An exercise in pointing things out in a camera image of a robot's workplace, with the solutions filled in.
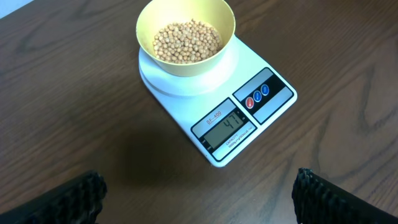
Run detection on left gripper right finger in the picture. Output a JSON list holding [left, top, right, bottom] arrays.
[[292, 168, 397, 224]]

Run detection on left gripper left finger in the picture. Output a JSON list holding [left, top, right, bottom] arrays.
[[1, 170, 108, 224]]

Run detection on white digital kitchen scale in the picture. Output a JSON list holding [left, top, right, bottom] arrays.
[[138, 35, 299, 169]]

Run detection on soybeans in yellow bowl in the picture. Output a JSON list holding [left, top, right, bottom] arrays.
[[152, 19, 222, 64]]

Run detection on pale yellow bowl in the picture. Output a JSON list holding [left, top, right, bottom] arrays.
[[136, 0, 236, 77]]

